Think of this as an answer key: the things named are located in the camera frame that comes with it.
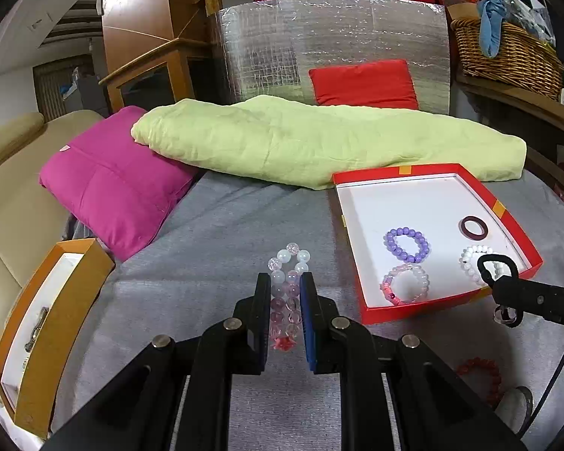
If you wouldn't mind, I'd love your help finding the magenta pillow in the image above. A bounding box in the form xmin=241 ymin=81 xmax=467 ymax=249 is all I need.
xmin=39 ymin=106 xmax=200 ymax=262

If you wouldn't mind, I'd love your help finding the clear plastic bag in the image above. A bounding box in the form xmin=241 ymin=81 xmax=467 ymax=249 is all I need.
xmin=461 ymin=0 xmax=553 ymax=48

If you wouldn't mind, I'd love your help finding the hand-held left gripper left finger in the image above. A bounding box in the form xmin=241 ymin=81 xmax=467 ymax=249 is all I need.
xmin=52 ymin=272 xmax=272 ymax=451

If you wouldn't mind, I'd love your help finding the dark bracelet in orange box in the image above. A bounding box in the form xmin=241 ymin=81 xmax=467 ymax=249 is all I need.
xmin=24 ymin=307 xmax=49 ymax=353

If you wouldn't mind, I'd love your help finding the grey blanket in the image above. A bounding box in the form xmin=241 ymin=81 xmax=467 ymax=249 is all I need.
xmin=52 ymin=169 xmax=564 ymax=451

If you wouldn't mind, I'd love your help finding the light green blanket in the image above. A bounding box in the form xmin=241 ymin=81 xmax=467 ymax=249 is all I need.
xmin=132 ymin=95 xmax=527 ymax=191

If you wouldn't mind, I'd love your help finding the red bead bracelet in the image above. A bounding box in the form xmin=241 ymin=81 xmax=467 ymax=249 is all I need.
xmin=456 ymin=357 xmax=503 ymax=407

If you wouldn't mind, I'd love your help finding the red cushion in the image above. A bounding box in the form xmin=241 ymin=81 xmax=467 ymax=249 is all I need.
xmin=309 ymin=59 xmax=420 ymax=111

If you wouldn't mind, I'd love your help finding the purple bead bracelet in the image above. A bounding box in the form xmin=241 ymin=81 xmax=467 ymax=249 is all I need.
xmin=384 ymin=227 xmax=432 ymax=264

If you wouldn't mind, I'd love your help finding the dark red bangle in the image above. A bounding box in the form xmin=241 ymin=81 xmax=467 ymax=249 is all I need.
xmin=459 ymin=215 xmax=488 ymax=240

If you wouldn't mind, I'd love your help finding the wooden shelf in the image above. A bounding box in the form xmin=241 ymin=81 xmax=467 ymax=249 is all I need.
xmin=456 ymin=73 xmax=564 ymax=226

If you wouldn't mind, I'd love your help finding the silver foil insulation panel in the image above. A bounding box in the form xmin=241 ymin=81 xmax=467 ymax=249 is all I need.
xmin=210 ymin=0 xmax=452 ymax=116

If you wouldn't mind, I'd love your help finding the beige leather sofa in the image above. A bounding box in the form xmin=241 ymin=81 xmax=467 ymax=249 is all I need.
xmin=0 ymin=109 xmax=106 ymax=386

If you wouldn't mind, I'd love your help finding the blue cloth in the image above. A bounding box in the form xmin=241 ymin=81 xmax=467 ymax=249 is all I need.
xmin=478 ymin=0 xmax=515 ymax=58

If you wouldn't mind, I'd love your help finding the grey appliance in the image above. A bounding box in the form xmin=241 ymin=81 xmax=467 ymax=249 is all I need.
xmin=61 ymin=68 xmax=106 ymax=114

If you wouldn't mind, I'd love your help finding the grey bangle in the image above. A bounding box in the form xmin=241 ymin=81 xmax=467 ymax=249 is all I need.
xmin=499 ymin=385 xmax=535 ymax=434

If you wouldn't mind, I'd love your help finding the black hair tie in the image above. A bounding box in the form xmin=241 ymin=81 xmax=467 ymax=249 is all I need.
xmin=477 ymin=254 xmax=522 ymax=328

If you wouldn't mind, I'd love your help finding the wicker basket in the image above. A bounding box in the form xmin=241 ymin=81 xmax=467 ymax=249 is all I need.
xmin=450 ymin=16 xmax=564 ymax=101

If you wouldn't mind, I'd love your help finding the red shallow box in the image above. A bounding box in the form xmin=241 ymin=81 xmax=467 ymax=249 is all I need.
xmin=331 ymin=163 xmax=544 ymax=326

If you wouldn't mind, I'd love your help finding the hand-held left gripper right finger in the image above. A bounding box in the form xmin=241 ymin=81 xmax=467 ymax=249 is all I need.
xmin=299 ymin=272 xmax=527 ymax=451

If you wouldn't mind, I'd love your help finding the black cable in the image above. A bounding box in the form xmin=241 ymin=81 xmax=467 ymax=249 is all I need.
xmin=522 ymin=329 xmax=564 ymax=433

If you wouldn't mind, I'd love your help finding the orange cardboard box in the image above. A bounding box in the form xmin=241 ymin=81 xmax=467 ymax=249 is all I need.
xmin=0 ymin=238 xmax=116 ymax=439

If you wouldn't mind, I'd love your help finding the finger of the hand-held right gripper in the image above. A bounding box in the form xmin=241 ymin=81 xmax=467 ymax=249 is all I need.
xmin=491 ymin=276 xmax=564 ymax=334

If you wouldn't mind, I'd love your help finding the wooden cabinet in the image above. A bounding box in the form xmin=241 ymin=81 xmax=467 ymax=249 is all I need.
xmin=97 ymin=0 xmax=226 ymax=116

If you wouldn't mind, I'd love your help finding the clear pink large-bead bracelet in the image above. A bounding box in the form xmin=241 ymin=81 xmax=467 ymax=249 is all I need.
xmin=268 ymin=242 xmax=311 ymax=353

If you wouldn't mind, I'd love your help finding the white cloth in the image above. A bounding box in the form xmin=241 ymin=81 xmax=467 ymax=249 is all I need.
xmin=0 ymin=385 xmax=48 ymax=451

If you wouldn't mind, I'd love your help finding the pink white bead bracelet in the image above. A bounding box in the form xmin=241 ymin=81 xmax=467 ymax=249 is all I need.
xmin=380 ymin=264 xmax=428 ymax=304

